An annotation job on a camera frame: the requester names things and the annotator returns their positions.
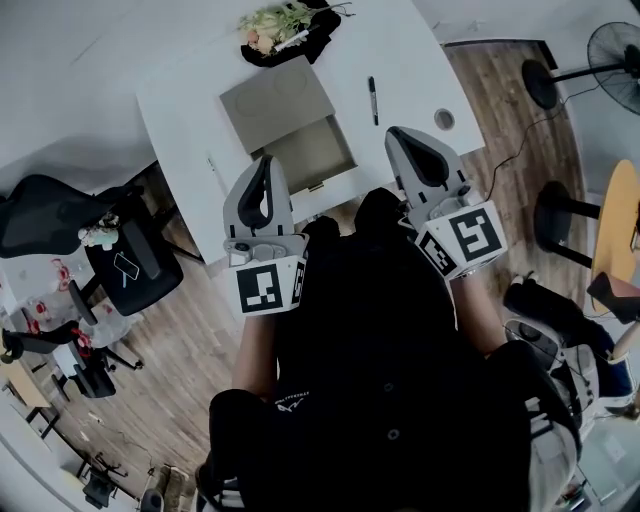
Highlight black floor cable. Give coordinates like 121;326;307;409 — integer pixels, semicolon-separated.
485;82;606;199

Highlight black mesh office chair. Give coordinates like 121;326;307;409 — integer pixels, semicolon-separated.
0;173;201;326

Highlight round wooden table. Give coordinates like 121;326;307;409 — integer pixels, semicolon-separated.
532;159;640;314

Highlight pale plush toy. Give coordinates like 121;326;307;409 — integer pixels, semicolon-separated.
78;213;121;249

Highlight person's right forearm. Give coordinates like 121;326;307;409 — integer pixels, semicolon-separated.
448;272;512;357

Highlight black smartphone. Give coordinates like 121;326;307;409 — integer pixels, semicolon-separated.
113;252;140;281

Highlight person's left forearm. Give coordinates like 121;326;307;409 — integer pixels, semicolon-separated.
231;308;281;401

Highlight cardboard box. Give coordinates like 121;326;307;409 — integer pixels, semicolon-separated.
218;54;359;196

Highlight artificial flower bunch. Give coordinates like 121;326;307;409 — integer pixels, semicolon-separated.
237;0;354;56

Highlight person's black clothing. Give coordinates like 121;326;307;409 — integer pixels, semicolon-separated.
207;187;584;512

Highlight white desk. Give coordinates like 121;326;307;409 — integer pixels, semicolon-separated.
135;0;486;266

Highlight flower bouquet on black wrap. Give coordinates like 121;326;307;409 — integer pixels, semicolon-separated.
240;0;342;69

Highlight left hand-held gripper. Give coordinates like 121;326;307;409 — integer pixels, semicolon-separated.
222;154;310;317

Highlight black standing fan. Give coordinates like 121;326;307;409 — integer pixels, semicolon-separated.
521;20;640;117

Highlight gray bag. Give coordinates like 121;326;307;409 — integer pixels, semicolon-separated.
529;389;581;512

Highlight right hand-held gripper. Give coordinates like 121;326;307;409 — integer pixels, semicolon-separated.
384;126;509;281

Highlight wooden desk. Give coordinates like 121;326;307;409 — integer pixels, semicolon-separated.
0;359;61;441

